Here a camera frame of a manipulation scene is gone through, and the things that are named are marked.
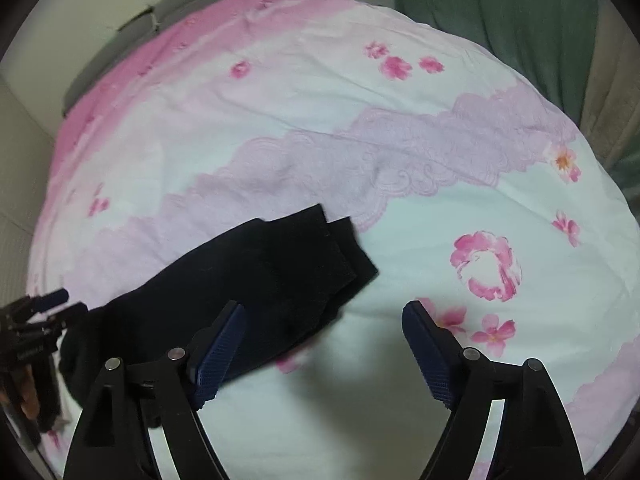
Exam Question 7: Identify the black pants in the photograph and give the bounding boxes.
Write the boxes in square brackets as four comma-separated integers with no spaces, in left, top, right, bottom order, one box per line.
[58,205,378,404]

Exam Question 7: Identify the stack of folded clothes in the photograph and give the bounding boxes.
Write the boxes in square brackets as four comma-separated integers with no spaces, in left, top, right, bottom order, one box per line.
[1,356,70,434]

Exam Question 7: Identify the white louvered wardrobe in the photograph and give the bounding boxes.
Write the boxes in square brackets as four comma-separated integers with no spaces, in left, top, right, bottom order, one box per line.
[0,84,53,304]

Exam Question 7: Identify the pink floral duvet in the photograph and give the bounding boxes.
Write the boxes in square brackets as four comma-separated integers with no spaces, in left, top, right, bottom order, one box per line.
[27,0,639,479]

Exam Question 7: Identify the beige curtain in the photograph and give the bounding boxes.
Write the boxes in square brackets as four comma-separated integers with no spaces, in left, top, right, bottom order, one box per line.
[579,0,639,169]

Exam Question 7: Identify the green curtain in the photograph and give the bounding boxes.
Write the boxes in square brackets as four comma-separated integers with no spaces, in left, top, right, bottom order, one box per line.
[375,0,640,191]

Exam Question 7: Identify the grey bed headboard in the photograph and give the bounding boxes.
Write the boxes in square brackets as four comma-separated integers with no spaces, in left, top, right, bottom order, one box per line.
[62,0,219,115]

